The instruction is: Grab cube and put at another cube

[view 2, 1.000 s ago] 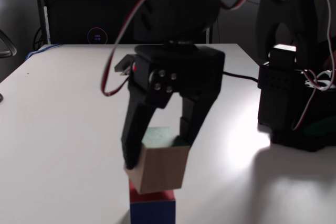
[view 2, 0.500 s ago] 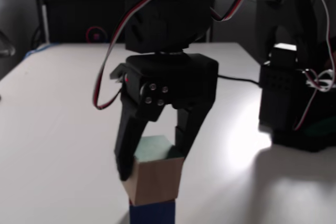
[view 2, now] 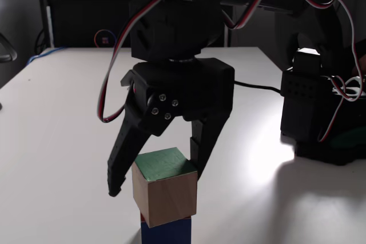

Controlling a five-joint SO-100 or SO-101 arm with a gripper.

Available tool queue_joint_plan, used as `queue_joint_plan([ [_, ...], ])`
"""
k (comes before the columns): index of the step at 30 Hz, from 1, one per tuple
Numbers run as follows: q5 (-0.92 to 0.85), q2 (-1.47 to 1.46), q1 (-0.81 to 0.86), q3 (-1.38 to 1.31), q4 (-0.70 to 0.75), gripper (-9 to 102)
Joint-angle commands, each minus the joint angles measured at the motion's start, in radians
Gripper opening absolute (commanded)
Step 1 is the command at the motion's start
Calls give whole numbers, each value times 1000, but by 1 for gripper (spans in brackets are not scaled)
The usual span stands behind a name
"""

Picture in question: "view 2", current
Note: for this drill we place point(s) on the round sticker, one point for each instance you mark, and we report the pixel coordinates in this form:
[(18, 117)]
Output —
[(105, 38)]

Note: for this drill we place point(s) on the cube with red top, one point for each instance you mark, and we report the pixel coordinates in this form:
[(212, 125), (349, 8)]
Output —
[(167, 232)]

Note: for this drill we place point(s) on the person's hand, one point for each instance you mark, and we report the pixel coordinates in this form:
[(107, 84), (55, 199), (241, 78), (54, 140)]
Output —
[(361, 65)]

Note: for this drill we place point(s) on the wooden cube with green top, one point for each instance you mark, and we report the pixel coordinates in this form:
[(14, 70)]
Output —
[(166, 198)]

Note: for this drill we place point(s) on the black armrest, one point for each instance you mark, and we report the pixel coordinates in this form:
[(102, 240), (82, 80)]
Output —
[(7, 49)]

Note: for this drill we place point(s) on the black cabinet with white frame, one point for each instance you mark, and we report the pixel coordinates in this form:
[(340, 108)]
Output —
[(85, 15)]

